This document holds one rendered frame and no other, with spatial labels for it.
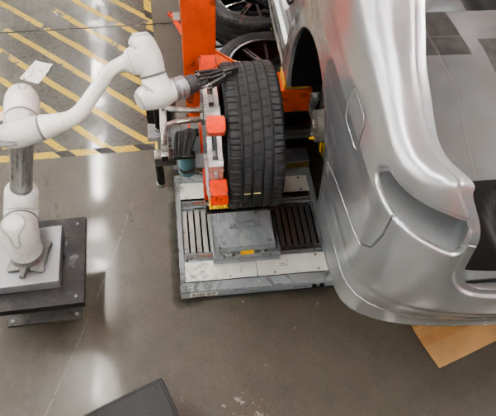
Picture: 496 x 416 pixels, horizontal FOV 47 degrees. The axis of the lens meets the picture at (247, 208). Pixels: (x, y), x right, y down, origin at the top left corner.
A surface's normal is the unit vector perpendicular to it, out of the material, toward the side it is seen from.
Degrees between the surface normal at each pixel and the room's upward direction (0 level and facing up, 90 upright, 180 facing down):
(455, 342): 2
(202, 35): 90
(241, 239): 0
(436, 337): 2
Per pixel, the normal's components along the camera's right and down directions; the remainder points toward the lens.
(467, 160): 0.08, -0.29
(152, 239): 0.04, -0.59
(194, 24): 0.12, 0.80
